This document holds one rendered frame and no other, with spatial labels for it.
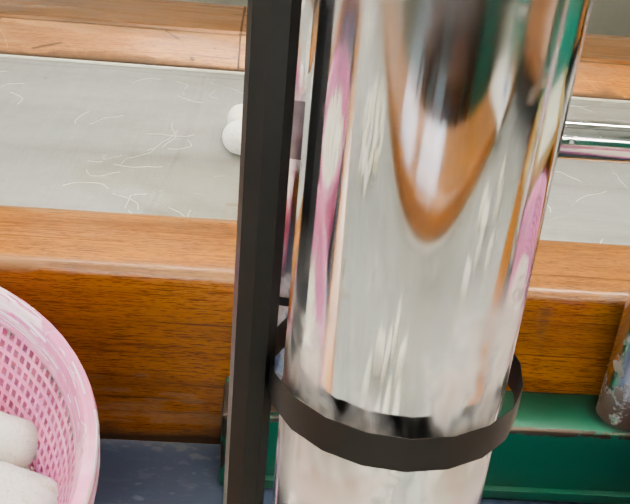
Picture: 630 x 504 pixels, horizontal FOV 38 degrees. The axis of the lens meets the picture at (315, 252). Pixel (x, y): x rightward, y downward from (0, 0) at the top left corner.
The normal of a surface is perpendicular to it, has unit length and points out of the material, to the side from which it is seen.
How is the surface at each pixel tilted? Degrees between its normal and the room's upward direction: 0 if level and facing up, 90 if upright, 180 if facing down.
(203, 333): 90
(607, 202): 0
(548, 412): 0
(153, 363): 90
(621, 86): 45
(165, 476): 0
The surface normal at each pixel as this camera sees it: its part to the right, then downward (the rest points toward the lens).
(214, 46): 0.08, -0.29
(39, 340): -0.73, -0.01
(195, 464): 0.08, -0.88
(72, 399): -0.85, -0.11
